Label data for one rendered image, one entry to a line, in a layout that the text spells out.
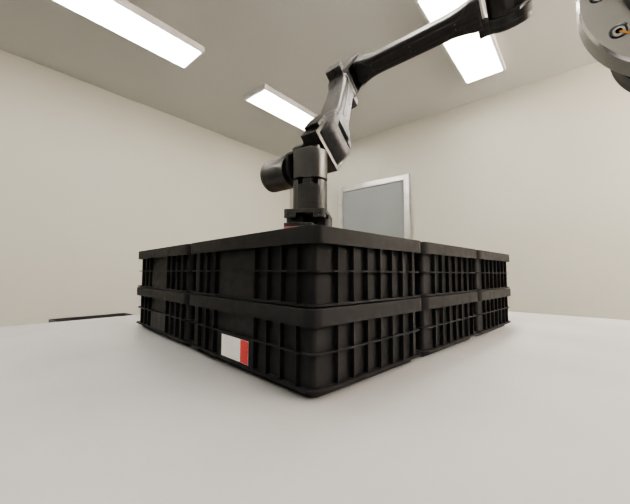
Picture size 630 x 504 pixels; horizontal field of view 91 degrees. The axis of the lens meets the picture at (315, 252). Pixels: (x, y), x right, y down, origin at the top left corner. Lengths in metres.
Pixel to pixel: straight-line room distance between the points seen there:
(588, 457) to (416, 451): 0.15
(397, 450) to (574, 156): 3.62
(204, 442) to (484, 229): 3.59
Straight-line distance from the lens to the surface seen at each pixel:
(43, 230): 3.78
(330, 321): 0.43
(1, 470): 0.41
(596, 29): 0.45
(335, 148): 0.57
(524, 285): 3.70
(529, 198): 3.77
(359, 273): 0.49
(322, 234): 0.41
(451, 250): 0.76
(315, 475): 0.32
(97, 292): 3.86
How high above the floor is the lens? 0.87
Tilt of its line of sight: 4 degrees up
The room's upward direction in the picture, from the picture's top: straight up
